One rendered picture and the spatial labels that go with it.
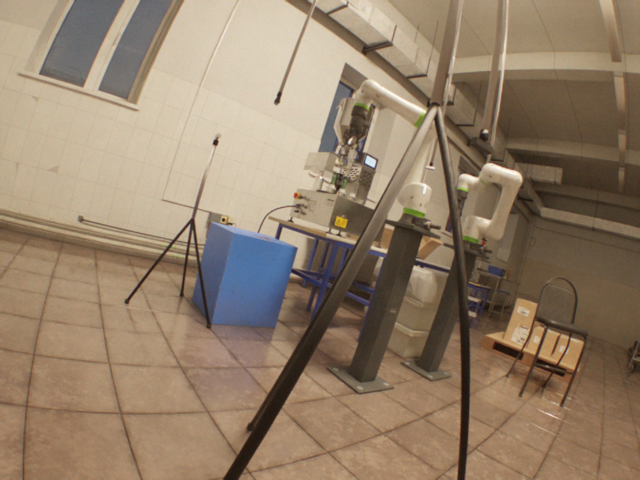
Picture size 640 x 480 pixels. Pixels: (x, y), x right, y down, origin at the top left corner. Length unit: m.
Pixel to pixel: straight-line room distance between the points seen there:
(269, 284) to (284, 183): 1.93
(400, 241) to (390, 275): 0.19
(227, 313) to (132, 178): 1.76
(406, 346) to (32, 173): 3.52
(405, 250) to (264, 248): 0.91
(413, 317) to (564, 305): 1.39
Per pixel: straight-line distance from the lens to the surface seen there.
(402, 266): 1.79
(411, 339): 2.60
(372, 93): 1.88
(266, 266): 2.21
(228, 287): 2.13
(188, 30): 3.73
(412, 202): 1.82
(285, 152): 3.96
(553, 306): 3.09
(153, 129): 3.41
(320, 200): 2.40
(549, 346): 4.02
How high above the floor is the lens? 0.78
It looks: 2 degrees down
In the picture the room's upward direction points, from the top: 16 degrees clockwise
